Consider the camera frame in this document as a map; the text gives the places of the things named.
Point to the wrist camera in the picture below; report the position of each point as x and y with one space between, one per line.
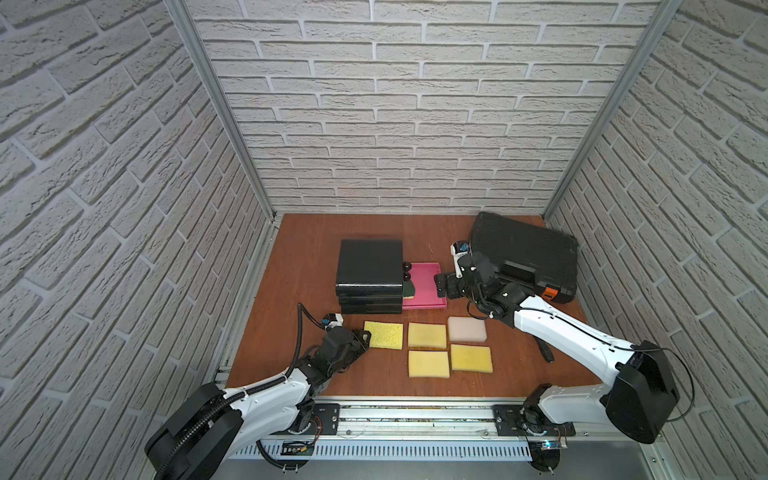
458 250
332 320

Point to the left aluminium corner post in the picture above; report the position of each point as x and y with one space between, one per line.
195 46

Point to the green wavy scouring sponge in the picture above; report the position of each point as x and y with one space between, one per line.
408 290

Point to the white ventilation grille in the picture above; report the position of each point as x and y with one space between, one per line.
370 450

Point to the aluminium corner post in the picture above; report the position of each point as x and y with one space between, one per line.
195 46
651 36

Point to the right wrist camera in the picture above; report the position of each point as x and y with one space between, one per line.
458 250

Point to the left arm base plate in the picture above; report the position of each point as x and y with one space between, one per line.
319 419

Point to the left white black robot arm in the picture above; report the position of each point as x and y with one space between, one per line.
213 423

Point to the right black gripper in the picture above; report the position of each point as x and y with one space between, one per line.
451 280

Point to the right aluminium corner post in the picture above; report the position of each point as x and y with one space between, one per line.
651 36

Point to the black plastic tool case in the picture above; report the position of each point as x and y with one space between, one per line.
542 260

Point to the bright yellow porous sponge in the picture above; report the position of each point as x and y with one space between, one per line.
385 335

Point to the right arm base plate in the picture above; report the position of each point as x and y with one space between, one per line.
510 419

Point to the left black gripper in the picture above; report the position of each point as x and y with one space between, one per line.
354 342

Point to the black drawer cabinet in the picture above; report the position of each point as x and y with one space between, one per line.
370 276

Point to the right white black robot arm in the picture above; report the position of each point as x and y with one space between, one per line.
636 392

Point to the beige sponge pad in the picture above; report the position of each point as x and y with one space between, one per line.
466 330

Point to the pink bottom drawer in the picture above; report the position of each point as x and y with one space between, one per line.
422 276

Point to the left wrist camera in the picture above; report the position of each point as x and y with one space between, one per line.
332 320

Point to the black handled screwdriver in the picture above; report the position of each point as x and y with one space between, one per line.
544 350

